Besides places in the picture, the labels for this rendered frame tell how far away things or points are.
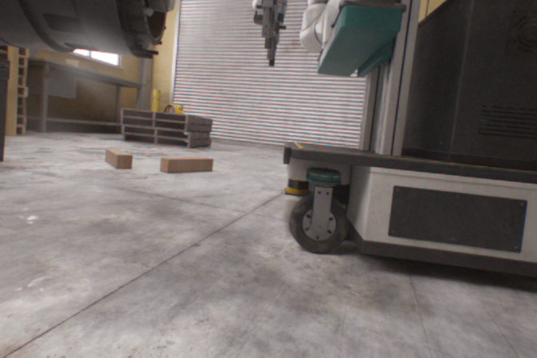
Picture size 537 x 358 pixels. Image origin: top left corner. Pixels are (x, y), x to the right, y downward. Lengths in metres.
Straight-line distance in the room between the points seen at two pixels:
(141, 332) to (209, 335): 0.12
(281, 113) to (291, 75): 0.80
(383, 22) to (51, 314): 0.98
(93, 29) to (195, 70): 6.29
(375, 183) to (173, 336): 0.59
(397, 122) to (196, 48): 6.77
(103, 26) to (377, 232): 1.05
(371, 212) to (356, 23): 0.51
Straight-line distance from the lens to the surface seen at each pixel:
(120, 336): 0.64
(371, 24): 0.94
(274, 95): 6.55
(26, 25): 1.30
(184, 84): 7.56
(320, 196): 0.94
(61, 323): 0.70
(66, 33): 1.29
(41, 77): 5.97
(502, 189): 1.03
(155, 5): 1.32
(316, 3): 1.68
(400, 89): 1.10
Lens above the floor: 0.36
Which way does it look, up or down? 3 degrees down
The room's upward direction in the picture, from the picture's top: 6 degrees clockwise
